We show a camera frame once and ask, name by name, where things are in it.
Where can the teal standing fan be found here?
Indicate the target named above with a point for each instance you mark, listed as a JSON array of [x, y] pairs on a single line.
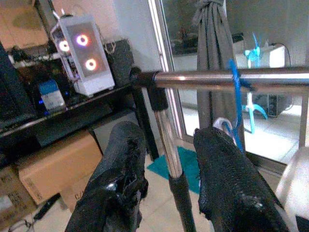
[[253, 54]]

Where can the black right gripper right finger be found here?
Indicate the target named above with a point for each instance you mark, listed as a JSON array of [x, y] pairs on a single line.
[[229, 181]]

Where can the brown cardboard box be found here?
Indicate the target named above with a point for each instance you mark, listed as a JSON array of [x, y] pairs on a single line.
[[60, 164]]

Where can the teal floor mat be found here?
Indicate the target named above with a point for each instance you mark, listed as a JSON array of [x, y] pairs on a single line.
[[188, 164]]

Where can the black shelf desk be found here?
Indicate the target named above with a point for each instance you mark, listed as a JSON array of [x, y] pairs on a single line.
[[72, 116]]

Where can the white computer case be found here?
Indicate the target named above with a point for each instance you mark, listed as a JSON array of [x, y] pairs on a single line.
[[82, 55]]

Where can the black monitor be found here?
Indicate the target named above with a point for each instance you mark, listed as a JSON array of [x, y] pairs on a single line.
[[12, 91]]

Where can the printed cardboard box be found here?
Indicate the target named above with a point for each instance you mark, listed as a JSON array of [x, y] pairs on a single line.
[[14, 193]]

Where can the blue purple plastic hanger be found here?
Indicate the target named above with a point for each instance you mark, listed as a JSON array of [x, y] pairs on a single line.
[[237, 101]]

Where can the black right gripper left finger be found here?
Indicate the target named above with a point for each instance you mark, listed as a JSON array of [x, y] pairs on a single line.
[[120, 157]]

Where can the white plastic hanger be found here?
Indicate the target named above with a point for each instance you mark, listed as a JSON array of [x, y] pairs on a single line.
[[218, 122]]

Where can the black speaker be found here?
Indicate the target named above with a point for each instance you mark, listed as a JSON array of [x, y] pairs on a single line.
[[120, 62]]

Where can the grey hanging cloth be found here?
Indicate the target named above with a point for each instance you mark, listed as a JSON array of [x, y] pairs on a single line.
[[212, 48]]

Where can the blue and white box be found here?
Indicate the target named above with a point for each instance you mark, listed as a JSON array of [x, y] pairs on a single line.
[[51, 96]]

